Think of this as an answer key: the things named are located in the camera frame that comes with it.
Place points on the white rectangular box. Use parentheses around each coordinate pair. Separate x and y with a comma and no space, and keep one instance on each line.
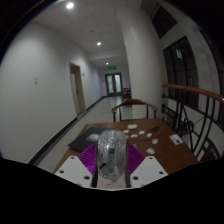
(132,126)

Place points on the green exit sign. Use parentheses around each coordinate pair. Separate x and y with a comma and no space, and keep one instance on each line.
(111,67)

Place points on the wooden door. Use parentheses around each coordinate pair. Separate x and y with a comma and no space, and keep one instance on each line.
(77,89)

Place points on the wooden armchair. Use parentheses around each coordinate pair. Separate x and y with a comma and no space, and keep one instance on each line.
(134,107)

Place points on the wooden-topped metal railing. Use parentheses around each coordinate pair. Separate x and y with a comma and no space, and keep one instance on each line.
(196,123)

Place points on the glass double door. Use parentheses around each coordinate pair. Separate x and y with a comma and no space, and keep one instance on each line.
(113,84)

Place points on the transparent computer mouse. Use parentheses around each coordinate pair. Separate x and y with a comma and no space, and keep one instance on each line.
(111,155)

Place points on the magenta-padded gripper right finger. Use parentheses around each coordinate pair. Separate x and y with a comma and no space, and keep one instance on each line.
(146,170)

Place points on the ceiling lights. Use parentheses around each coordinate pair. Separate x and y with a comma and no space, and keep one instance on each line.
(98,43)

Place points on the black mouse pad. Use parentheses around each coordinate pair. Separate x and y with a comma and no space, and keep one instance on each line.
(86,137)

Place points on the dark-framed window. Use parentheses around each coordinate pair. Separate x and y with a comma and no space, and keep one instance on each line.
(181,70)

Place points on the white paper scrap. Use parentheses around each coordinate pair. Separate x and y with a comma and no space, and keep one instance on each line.
(154,141)
(149,134)
(150,151)
(133,135)
(141,132)
(126,131)

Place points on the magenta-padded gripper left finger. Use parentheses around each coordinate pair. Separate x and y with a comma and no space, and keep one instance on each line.
(75,168)

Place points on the white card with print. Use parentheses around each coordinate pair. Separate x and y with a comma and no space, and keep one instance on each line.
(176,139)

